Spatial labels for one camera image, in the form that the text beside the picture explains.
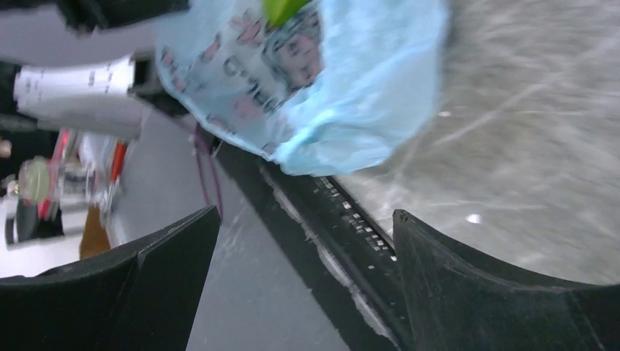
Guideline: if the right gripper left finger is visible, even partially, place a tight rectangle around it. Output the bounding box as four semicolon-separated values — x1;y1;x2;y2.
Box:
1;206;220;350

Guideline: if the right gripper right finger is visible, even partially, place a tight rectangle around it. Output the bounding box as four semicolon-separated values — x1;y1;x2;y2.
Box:
393;209;619;351

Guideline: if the light blue plastic bag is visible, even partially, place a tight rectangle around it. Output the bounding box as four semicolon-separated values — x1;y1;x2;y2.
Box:
154;0;449;176

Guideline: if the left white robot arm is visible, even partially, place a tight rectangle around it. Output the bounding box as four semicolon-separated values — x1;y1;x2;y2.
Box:
1;1;190;140

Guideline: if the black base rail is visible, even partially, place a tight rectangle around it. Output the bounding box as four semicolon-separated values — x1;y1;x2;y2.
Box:
217;146;415;350

